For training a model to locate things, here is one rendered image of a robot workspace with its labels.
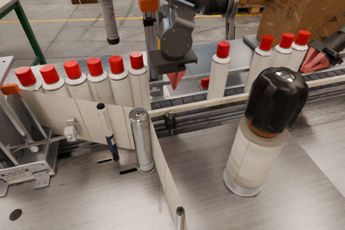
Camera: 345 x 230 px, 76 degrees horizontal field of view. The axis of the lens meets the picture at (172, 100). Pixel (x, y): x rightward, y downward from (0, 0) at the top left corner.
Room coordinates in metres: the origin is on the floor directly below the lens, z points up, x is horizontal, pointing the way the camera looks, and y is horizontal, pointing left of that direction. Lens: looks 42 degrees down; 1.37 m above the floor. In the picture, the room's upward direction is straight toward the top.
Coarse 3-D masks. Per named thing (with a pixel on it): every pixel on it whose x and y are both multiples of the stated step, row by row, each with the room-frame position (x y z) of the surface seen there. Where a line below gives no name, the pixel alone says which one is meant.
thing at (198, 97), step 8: (320, 72) 0.71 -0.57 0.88; (328, 72) 0.71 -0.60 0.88; (336, 72) 0.71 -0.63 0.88; (344, 72) 0.71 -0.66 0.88; (312, 80) 0.66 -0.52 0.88; (232, 88) 0.61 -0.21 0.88; (240, 88) 0.61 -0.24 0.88; (312, 88) 0.61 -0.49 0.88; (320, 88) 0.61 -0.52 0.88; (192, 96) 0.57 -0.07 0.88; (200, 96) 0.57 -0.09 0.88; (224, 96) 0.57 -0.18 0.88; (152, 104) 0.53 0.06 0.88; (160, 104) 0.53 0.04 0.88; (168, 104) 0.53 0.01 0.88; (176, 104) 0.53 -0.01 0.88; (224, 104) 0.53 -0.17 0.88; (232, 104) 0.53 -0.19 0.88; (240, 104) 0.53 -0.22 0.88; (184, 112) 0.49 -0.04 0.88; (192, 112) 0.49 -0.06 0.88; (152, 120) 0.46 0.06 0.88
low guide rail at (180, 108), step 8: (320, 80) 0.61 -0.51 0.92; (328, 80) 0.61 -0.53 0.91; (336, 80) 0.62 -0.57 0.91; (344, 80) 0.63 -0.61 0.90; (232, 96) 0.53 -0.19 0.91; (240, 96) 0.53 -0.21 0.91; (184, 104) 0.49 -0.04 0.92; (192, 104) 0.49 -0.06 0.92; (200, 104) 0.49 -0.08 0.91; (208, 104) 0.50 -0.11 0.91; (216, 104) 0.50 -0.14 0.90; (152, 112) 0.45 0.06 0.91; (160, 112) 0.46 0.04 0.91; (176, 112) 0.47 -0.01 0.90
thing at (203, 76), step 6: (342, 54) 0.71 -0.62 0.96; (228, 72) 0.59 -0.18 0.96; (234, 72) 0.60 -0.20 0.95; (240, 72) 0.61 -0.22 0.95; (186, 78) 0.56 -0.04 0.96; (192, 78) 0.56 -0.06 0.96; (198, 78) 0.57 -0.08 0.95; (204, 78) 0.57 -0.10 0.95; (150, 84) 0.53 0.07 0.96; (156, 84) 0.53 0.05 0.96; (162, 84) 0.54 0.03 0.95; (168, 84) 0.54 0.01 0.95
